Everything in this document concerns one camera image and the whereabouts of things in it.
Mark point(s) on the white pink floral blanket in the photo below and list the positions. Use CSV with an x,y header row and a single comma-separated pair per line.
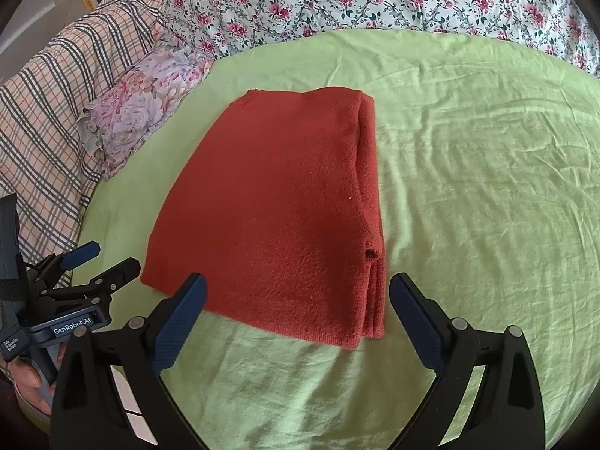
x,y
375,0

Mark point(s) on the light green bed sheet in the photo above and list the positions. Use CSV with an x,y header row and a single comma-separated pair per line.
x,y
468,206

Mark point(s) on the person's left hand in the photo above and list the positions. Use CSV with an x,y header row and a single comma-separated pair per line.
x,y
30,377

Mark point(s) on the beige plaid blanket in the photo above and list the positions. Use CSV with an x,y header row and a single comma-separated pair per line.
x,y
61,117

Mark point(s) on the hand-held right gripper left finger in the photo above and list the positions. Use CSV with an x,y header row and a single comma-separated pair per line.
x,y
176,333

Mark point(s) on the purple pink floral pillow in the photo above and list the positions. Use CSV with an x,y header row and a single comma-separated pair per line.
x,y
140,103

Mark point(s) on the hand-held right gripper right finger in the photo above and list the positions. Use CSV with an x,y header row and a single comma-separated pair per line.
x,y
424,333

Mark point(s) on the orange-red knit sweater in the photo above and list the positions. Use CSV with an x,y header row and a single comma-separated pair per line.
x,y
276,215

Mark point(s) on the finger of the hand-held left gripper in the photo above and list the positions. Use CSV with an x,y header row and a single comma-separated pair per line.
x,y
110,279
82,253

